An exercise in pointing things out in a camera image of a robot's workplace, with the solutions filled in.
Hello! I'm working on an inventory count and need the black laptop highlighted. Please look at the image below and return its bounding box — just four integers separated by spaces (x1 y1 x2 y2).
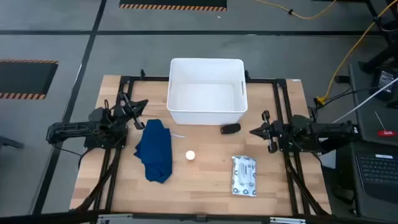
337 141 398 218

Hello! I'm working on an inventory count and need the black mat with hazard stripes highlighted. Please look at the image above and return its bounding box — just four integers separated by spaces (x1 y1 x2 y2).
119 0 228 12
0 58 59 100

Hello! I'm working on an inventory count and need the white packet with blue print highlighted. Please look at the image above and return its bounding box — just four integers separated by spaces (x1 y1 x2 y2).
231 155 257 197

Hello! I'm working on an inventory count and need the red-handled tool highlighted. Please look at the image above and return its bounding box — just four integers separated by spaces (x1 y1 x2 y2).
374 111 397 138

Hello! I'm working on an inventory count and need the black device with label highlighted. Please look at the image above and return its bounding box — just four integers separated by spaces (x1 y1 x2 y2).
372 67 398 101

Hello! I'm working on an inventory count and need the yellow cable with black bead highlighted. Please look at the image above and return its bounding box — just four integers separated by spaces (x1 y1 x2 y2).
254 0 338 21

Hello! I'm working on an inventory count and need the black stand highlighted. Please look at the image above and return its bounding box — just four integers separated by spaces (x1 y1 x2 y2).
357 0 398 75

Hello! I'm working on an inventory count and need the silver bracket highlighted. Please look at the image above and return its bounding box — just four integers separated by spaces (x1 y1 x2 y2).
269 217 307 224

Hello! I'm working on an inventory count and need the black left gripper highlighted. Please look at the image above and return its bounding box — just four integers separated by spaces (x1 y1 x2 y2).
110 91 149 130

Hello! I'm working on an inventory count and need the black floor cable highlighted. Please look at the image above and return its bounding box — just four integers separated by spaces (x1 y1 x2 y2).
307 88 376 122

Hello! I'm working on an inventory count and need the long yellow power cable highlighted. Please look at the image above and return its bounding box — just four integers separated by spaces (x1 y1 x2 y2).
315 0 398 106

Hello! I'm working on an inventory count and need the white cable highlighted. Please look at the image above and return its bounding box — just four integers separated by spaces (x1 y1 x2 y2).
331 76 398 124

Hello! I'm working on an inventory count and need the black metal table frame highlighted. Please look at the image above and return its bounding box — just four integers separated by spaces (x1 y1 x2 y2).
74 70 332 217

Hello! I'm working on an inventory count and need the dark blue cloth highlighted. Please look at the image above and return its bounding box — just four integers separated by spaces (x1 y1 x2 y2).
133 119 174 184

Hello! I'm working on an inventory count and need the grey side table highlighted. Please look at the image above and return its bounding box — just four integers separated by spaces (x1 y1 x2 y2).
348 62 398 147

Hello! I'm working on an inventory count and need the black bandage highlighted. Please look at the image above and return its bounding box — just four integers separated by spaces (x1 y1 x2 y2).
220 123 242 135

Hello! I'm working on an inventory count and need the white perforated plastic basket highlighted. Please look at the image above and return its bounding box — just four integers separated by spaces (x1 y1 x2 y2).
166 57 249 126

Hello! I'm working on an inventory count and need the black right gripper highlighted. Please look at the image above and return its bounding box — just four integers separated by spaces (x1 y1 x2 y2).
249 110 284 154

